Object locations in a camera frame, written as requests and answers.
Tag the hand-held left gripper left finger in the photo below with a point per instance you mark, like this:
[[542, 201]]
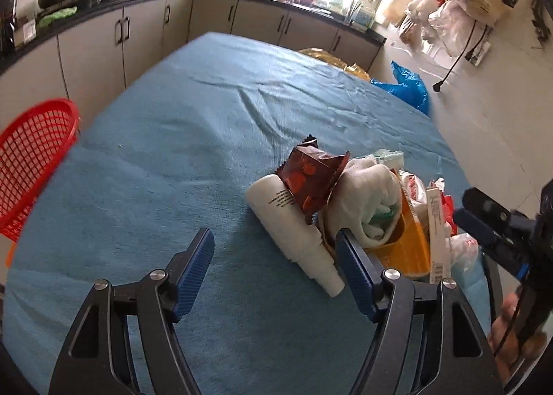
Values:
[[196, 274]]

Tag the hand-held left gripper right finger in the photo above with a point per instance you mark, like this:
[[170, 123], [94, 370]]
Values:
[[356, 278]]

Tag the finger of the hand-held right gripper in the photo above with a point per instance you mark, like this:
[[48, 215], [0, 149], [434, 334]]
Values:
[[475, 228], [484, 202]]

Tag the orange cardboard box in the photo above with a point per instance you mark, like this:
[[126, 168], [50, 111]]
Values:
[[414, 244]]

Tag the white plastic bottle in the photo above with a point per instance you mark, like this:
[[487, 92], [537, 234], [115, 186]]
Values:
[[285, 235]]

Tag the red plastic mesh basket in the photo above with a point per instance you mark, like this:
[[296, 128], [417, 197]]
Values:
[[26, 153]]

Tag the person's right hand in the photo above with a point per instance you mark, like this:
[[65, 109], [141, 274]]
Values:
[[507, 326]]

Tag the white plastic bag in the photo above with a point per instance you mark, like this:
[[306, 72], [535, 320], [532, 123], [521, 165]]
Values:
[[464, 252]]

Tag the red wrapper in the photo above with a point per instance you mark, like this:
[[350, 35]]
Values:
[[448, 211]]

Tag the white slim box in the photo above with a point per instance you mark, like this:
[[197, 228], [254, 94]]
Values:
[[436, 226]]

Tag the white red printed packet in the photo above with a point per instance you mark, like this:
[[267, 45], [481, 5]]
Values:
[[414, 190]]

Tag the white cloth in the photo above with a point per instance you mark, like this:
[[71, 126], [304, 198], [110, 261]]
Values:
[[367, 192]]

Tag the green white tissue packet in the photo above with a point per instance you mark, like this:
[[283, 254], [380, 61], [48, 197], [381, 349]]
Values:
[[389, 157]]

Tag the dark red snack packet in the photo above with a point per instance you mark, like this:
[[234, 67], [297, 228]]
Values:
[[309, 179]]

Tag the blue tablecloth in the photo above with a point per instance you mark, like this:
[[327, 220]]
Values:
[[173, 153]]

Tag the blue plastic bag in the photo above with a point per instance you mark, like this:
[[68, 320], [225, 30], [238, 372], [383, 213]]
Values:
[[408, 88]]

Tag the white power strip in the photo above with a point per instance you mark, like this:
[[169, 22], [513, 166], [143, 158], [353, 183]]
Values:
[[478, 53]]

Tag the bunch of white plastic bags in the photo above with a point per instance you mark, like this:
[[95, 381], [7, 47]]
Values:
[[440, 19]]

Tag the yellow plastic bag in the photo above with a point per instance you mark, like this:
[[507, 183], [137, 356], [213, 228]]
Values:
[[322, 56]]

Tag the beige lower kitchen cabinets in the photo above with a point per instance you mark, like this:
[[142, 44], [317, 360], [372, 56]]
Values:
[[99, 45]]

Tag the green cloth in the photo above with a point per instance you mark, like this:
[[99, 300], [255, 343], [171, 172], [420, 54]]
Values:
[[56, 17]]

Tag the small white container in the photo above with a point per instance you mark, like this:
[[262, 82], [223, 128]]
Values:
[[25, 32]]

